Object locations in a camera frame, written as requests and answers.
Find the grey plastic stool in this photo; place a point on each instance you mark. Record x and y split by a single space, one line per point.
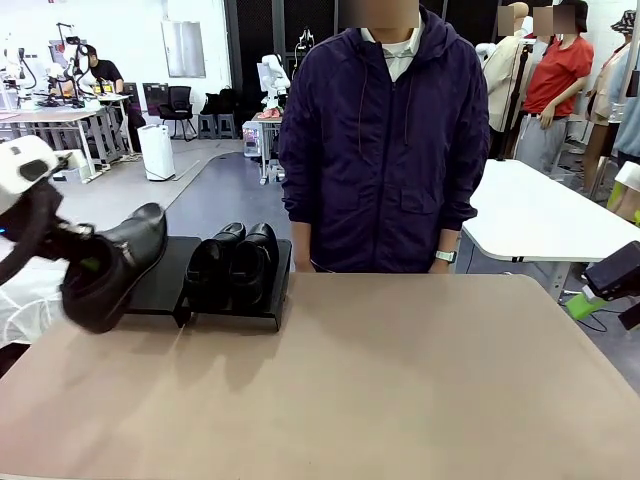
226 125
207 125

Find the person in purple jacket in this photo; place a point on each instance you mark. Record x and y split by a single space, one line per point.
380 150

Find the white plastic cover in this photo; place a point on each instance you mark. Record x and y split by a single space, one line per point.
25 310

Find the patterned bucket hat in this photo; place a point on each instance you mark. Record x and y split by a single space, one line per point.
627 22

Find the computer case with lights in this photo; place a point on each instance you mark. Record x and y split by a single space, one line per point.
251 140

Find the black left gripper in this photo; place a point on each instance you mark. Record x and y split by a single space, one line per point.
65 240

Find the person's left forearm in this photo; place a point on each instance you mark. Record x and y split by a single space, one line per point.
446 240

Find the white wristwatch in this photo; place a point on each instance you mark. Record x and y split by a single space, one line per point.
445 256

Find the black light stand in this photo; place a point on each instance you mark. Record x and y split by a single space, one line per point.
515 100

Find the grey workbench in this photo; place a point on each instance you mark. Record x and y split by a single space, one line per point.
45 117

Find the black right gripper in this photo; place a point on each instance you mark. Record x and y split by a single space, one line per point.
615 272

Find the seated person in black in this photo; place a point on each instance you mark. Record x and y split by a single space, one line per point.
107 72

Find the white folding table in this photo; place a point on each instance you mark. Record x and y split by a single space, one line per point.
525 210

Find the person's right hand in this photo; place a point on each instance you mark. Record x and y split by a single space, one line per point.
304 265

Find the white air purifier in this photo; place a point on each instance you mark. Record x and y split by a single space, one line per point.
156 152

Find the black pointed buckle shoe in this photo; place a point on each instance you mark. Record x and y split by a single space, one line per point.
135 240

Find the person's right forearm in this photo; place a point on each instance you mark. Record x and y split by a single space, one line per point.
302 240

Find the person's left hand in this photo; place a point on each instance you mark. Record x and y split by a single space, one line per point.
442 268

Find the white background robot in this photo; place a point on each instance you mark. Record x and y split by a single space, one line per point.
274 75

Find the grey wall panel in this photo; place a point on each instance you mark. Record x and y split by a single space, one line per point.
182 50

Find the mannequin in blue denim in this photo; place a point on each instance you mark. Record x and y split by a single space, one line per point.
631 125

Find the pink shoes pair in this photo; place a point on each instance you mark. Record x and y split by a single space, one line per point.
270 114

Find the black office chair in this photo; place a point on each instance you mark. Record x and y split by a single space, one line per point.
177 107

